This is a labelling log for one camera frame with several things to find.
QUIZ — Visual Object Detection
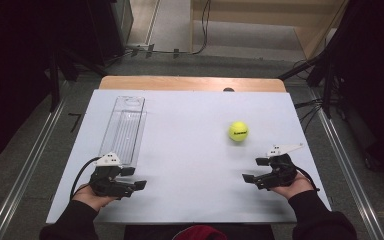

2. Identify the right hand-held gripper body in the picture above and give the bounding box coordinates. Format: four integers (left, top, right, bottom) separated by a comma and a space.
253, 143, 304, 191

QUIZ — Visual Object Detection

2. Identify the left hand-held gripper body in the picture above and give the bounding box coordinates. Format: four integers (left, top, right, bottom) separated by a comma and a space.
89, 152, 136, 200

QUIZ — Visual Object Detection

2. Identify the yellow tennis ball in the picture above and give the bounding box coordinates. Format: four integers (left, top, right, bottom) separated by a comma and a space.
228, 120, 250, 143

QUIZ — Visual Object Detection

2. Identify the clear plastic container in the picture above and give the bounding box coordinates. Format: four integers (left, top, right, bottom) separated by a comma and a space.
98, 95, 148, 168

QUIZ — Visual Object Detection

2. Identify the person's right hand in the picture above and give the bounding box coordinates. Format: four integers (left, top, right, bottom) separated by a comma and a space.
269, 171, 314, 201

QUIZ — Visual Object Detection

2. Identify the person's left hand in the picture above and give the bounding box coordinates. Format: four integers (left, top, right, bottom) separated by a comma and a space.
72, 183, 119, 213

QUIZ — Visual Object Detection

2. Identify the white table board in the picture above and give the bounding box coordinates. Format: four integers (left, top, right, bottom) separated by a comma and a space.
45, 89, 333, 224

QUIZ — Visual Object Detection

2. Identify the person's red garment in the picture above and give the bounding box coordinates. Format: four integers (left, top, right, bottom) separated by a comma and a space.
171, 224, 229, 240

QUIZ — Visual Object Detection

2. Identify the black stand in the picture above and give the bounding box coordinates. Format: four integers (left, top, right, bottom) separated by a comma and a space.
48, 46, 109, 113
278, 49, 336, 119

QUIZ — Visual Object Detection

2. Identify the wooden table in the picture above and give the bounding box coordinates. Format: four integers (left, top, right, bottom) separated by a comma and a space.
98, 75, 287, 93

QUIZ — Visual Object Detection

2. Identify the dark cabinet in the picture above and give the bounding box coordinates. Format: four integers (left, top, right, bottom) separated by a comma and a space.
86, 0, 135, 65

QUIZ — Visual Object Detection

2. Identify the light wooden shelf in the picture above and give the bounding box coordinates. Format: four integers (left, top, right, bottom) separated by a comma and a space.
189, 0, 349, 60

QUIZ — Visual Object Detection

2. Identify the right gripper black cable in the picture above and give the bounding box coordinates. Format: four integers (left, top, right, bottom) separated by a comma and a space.
294, 165, 321, 193

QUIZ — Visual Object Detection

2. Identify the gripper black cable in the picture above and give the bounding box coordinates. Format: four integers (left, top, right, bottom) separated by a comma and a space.
294, 165, 321, 193
69, 156, 101, 201

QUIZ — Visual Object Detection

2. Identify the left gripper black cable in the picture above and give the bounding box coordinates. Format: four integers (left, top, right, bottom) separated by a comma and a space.
69, 156, 101, 201

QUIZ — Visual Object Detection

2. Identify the bundle of black floor cables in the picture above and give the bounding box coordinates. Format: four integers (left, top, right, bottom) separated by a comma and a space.
294, 98, 325, 132

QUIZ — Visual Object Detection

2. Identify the metal floor rail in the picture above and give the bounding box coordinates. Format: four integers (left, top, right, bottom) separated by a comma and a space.
309, 89, 384, 240
0, 96, 68, 240

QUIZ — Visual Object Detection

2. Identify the black hanging cable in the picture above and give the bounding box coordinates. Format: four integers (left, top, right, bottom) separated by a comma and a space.
193, 0, 213, 56

